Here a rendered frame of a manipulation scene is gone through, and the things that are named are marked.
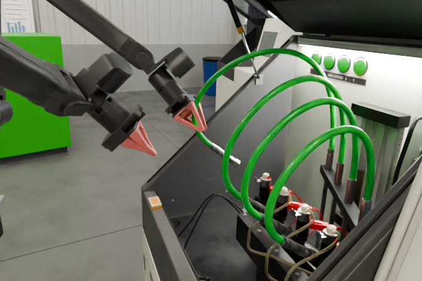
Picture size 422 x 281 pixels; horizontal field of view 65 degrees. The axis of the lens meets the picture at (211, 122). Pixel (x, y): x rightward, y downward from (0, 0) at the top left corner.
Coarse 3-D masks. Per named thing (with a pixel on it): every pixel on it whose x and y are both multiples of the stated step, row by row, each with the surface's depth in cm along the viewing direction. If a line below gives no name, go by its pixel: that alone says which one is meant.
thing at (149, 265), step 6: (144, 234) 112; (144, 240) 112; (144, 246) 113; (144, 252) 114; (150, 252) 104; (144, 258) 114; (150, 258) 104; (144, 264) 115; (150, 264) 105; (150, 270) 105; (156, 270) 96; (150, 276) 106; (156, 276) 96
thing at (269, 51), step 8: (272, 48) 82; (280, 48) 82; (248, 56) 83; (296, 56) 83; (304, 56) 82; (232, 64) 83; (312, 64) 83; (216, 72) 84; (224, 72) 84; (320, 72) 83; (208, 80) 85; (328, 88) 85; (200, 96) 86; (328, 96) 85; (192, 120) 88; (200, 136) 89; (208, 144) 90; (328, 152) 90
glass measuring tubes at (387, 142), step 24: (360, 120) 86; (384, 120) 78; (408, 120) 76; (360, 144) 89; (384, 144) 82; (360, 168) 87; (384, 168) 80; (360, 192) 89; (384, 192) 82; (336, 216) 96
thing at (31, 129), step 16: (32, 48) 331; (48, 48) 340; (16, 96) 333; (16, 112) 337; (32, 112) 346; (16, 128) 341; (32, 128) 349; (48, 128) 359; (64, 128) 369; (0, 144) 336; (16, 144) 345; (32, 144) 354; (48, 144) 363; (64, 144) 373; (0, 160) 343; (16, 160) 352
